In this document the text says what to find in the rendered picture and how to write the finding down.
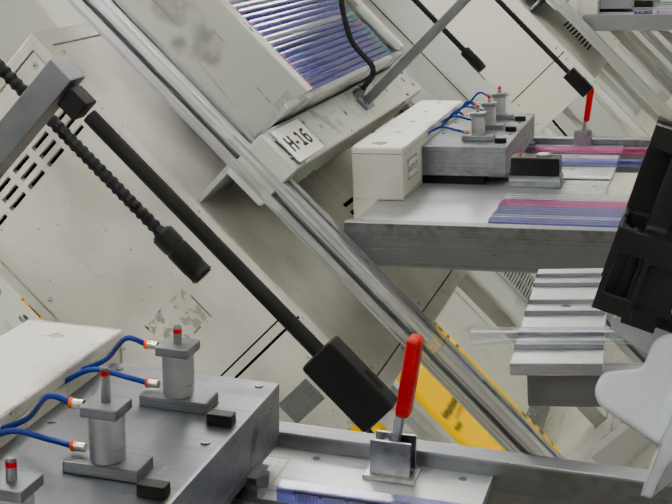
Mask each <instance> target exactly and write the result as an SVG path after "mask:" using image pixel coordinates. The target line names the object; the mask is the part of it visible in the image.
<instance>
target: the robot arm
mask: <svg viewBox="0 0 672 504"><path fill-rule="evenodd" d="M633 228H634V229H633ZM601 276H602V278H601V281H600V284H599V287H598V290H597V292H596V295H595V298H594V301H593V303H592V306H591V307H593V308H596V309H599V310H601V311H604V312H607V313H610V314H613V315H616V316H615V317H614V319H613V320H612V323H611V326H612V329H613V331H614V332H615V333H616V334H617V335H618V336H619V337H621V338H623V339H624V340H626V341H627V342H629V343H631V344H632V345H634V346H636V347H637V348H639V349H640V350H642V351H644V352H645V353H647V354H648V356H647V359H646V361H645V363H644V364H643V365H642V366H641V367H639V368H636V369H628V370H617V371H608V372H606V373H604V374H603V375H602V376H601V377H600V378H599V380H598V382H597V385H596V388H595V396H596V399H597V402H598V403H599V405H600V406H601V407H602V408H603V409H604V410H606V411H607V412H609V413H610V414H611V415H613V416H614V417H616V418H617V419H619V420H620V421H621V422H623V423H624V424H626V425H627V426H629V427H630V428H631V429H633V430H634V431H636V432H637V433H639V434H640V435H641V436H643V437H644V438H646V439H647V440H649V441H650V442H651V443H653V444H654V445H656V447H657V448H656V451H655V454H654V456H653V459H652V462H651V465H650V468H649V471H648V474H647V477H646V480H645V483H644V486H643V489H642V492H641V496H644V497H646V498H649V499H651V498H653V497H654V496H655V495H656V494H657V493H658V492H659V491H661V490H662V489H663V488H664V487H665V486H666V485H667V484H668V483H670V482H671V481H672V119H670V118H666V117H663V116H660V115H659V117H658V120H657V122H656V125H655V128H654V131H653V133H652V136H651V139H650V142H649V145H648V147H647V150H646V153H645V156H644V158H643V161H642V164H641V167H640V169H639V172H638V175H637V178H636V181H635V183H634V186H633V189H632V192H631V194H630V197H629V200H628V202H627V204H626V207H625V210H624V213H623V216H622V218H621V221H620V224H619V227H618V229H617V232H616V235H615V238H614V240H613V243H612V246H611V249H610V252H609V254H608V257H607V260H606V263H605V265H604V268H603V271H602V274H601Z"/></svg>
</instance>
